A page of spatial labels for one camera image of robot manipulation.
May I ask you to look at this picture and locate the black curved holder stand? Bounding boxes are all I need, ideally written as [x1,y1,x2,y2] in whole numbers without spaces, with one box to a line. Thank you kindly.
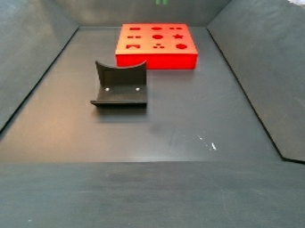
[91,61,147,107]

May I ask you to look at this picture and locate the red shape-sorting block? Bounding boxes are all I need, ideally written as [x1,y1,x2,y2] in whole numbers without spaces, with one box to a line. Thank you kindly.
[115,23,198,69]

